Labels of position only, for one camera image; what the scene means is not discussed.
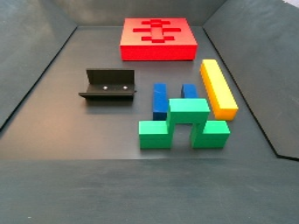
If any green stepped arch block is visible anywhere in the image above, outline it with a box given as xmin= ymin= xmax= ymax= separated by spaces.
xmin=138 ymin=98 xmax=230 ymax=149

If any blue U-shaped block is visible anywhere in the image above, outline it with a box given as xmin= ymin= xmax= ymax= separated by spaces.
xmin=153 ymin=83 xmax=199 ymax=121

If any red slotted board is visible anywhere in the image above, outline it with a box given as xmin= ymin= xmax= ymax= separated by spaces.
xmin=119 ymin=17 xmax=198 ymax=61

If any yellow long block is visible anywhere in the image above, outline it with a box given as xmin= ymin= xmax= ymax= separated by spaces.
xmin=201 ymin=59 xmax=239 ymax=121

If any black angle fixture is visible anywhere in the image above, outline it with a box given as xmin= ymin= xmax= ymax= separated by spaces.
xmin=79 ymin=68 xmax=137 ymax=101

